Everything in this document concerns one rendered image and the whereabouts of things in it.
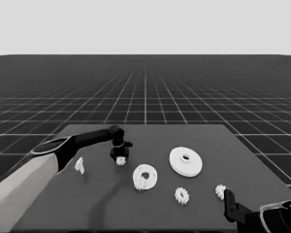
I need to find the small white toothed gear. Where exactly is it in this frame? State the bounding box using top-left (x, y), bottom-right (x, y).
top-left (214, 183), bottom-right (228, 201)
top-left (114, 156), bottom-right (127, 167)
top-left (174, 186), bottom-right (190, 206)
top-left (133, 176), bottom-right (148, 192)

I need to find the large thick white disc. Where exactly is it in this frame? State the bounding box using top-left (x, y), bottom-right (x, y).
top-left (168, 146), bottom-right (204, 178)

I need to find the white round carrier with pins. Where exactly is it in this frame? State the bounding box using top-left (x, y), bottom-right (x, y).
top-left (132, 163), bottom-right (159, 192)

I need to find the small white T-shaped piece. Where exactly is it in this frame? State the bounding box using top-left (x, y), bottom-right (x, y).
top-left (74, 156), bottom-right (86, 175)

